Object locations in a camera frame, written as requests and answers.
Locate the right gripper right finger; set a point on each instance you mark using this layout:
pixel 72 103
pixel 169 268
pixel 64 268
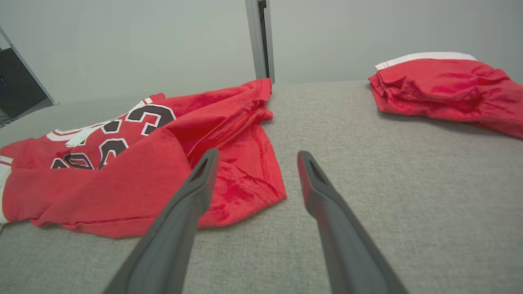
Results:
pixel 347 253

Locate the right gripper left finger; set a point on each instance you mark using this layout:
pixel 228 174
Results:
pixel 163 253

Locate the red jersey with number print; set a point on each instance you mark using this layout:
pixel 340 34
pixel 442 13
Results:
pixel 122 183

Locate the grey metal partition post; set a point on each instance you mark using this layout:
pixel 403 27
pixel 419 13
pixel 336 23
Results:
pixel 253 41

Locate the dark panel with grey frame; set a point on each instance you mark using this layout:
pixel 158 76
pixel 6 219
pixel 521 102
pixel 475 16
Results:
pixel 18 85

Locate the red shorts with white stripe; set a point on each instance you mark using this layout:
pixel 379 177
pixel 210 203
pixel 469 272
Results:
pixel 441 90

